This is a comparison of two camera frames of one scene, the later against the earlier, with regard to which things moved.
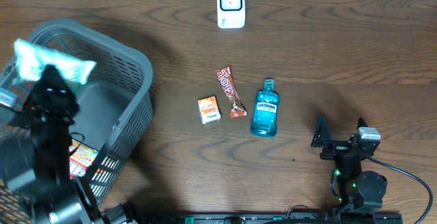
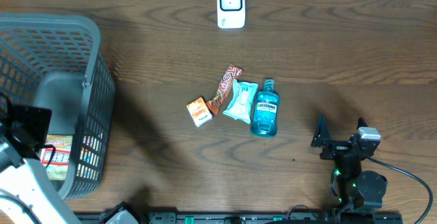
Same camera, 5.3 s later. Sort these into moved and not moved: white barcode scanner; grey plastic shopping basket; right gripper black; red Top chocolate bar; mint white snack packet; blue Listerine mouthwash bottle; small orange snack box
Moved: small orange snack box; grey plastic shopping basket; red Top chocolate bar; mint white snack packet
Not moved: right gripper black; blue Listerine mouthwash bottle; white barcode scanner
